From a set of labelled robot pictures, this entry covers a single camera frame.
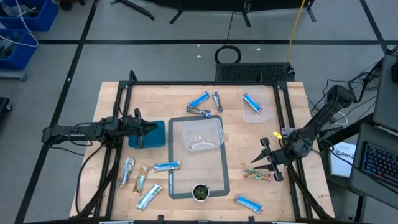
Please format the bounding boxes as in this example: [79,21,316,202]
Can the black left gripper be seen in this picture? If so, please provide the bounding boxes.
[124,108,159,149]

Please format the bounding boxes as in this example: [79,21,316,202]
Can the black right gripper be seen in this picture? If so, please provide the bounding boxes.
[251,136,301,183]

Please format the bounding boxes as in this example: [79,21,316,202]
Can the red yellow colourful granola bar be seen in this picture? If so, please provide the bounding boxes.
[243,168,274,184]

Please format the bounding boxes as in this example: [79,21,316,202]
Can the blue orange granola bar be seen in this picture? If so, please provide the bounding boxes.
[152,160,181,174]

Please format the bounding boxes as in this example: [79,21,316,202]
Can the blue red-ended granola bar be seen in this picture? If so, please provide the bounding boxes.
[242,93,264,114]
[234,194,265,215]

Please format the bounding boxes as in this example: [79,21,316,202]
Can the bright blue granola bar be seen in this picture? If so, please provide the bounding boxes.
[188,91,211,109]

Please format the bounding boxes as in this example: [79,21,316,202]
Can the light blue silver granola bar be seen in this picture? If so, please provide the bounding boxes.
[119,157,136,189]
[136,183,163,212]

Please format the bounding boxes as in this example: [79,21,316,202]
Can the orange brown granola bar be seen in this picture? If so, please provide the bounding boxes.
[132,164,150,197]

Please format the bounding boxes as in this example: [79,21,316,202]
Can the teal plastic bin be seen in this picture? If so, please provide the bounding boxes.
[127,120,167,149]

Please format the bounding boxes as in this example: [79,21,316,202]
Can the clear plastic bin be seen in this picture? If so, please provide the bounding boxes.
[182,117,225,152]
[241,85,272,124]

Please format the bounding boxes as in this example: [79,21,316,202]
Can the grey silicone baking mat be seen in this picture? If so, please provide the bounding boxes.
[167,114,231,200]

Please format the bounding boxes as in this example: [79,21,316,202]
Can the green succulent plant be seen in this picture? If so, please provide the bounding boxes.
[194,184,209,200]

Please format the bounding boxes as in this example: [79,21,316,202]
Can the white paper sheet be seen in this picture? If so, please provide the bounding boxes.
[328,141,357,179]

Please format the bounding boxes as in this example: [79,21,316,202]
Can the white plant pot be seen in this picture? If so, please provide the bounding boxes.
[192,182,211,202]

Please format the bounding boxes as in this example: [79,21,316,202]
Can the grey desk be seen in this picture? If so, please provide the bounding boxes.
[372,55,398,132]
[348,123,398,197]

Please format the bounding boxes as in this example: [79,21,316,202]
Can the black backlit keyboard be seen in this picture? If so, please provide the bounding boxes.
[361,142,398,188]

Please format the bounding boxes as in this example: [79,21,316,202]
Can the black divider panel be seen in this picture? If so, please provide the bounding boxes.
[110,0,318,28]

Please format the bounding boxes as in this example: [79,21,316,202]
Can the blue storage crate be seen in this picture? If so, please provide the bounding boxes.
[0,28,39,71]
[0,0,59,32]

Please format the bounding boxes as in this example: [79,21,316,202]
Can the black aluminium table frame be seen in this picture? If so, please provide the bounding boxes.
[70,70,335,224]

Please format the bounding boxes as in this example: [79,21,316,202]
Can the white cable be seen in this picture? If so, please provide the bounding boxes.
[0,0,40,48]
[334,110,348,126]

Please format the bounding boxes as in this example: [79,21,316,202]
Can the black coiled cable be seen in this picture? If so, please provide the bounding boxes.
[214,11,242,65]

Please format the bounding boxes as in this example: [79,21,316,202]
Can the yellow cable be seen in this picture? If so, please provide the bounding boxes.
[286,0,307,62]

